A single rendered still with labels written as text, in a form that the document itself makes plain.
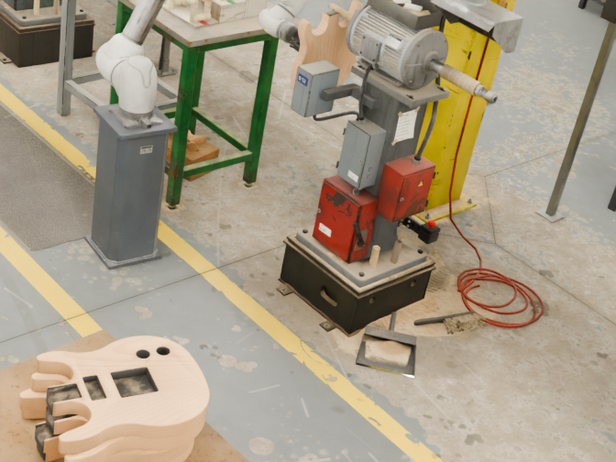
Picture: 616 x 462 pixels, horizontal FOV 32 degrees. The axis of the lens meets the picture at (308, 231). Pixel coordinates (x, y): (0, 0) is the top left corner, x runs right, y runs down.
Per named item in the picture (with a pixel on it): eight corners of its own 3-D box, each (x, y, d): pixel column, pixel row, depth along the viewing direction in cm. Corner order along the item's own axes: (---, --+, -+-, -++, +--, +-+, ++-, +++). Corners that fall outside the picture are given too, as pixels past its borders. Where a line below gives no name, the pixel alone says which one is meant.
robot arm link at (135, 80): (127, 115, 465) (132, 69, 453) (109, 97, 477) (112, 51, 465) (161, 111, 474) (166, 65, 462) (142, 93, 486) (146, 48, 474)
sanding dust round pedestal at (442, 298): (572, 293, 547) (574, 286, 545) (368, 392, 457) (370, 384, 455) (371, 159, 631) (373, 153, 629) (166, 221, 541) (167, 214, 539)
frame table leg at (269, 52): (255, 186, 584) (280, 30, 536) (247, 189, 580) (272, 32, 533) (248, 181, 587) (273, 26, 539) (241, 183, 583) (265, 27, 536)
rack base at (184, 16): (219, 24, 522) (219, 21, 522) (195, 28, 512) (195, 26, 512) (182, 3, 537) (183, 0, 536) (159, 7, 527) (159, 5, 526)
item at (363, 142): (374, 185, 470) (401, 71, 441) (357, 191, 464) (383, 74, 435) (351, 170, 479) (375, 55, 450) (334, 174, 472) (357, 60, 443)
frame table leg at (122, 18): (119, 159, 584) (133, 0, 536) (110, 161, 581) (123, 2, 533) (114, 154, 587) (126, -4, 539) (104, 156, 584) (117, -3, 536)
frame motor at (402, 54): (445, 87, 456) (459, 29, 443) (401, 98, 440) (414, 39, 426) (378, 48, 480) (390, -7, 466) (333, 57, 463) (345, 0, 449)
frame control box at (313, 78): (360, 136, 463) (373, 81, 450) (324, 146, 450) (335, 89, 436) (323, 110, 477) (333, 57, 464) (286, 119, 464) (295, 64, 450)
